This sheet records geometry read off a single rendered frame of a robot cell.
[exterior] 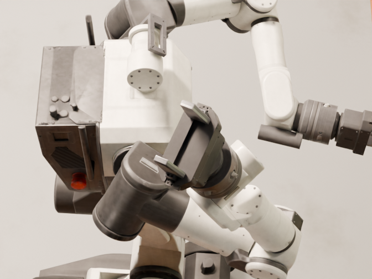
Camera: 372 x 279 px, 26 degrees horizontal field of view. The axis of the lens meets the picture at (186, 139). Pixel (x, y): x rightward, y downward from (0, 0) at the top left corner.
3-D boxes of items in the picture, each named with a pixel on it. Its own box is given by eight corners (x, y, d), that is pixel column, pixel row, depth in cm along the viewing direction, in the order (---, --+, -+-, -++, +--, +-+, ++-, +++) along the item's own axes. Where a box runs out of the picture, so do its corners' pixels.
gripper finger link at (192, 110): (175, 103, 108) (189, 117, 114) (196, 110, 107) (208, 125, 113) (180, 92, 108) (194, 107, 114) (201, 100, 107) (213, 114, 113)
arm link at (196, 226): (264, 290, 155) (160, 246, 150) (280, 229, 161) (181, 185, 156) (293, 280, 145) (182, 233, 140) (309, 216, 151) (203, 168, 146)
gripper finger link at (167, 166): (172, 161, 106) (186, 173, 111) (151, 153, 107) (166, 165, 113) (166, 172, 106) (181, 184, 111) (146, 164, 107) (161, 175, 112)
